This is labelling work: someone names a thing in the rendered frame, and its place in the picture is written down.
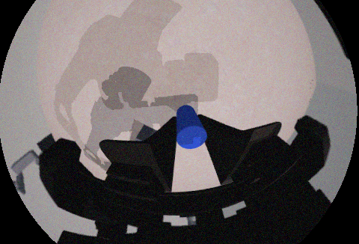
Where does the blue cylinder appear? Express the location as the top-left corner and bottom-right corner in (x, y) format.
(177, 106), (207, 149)

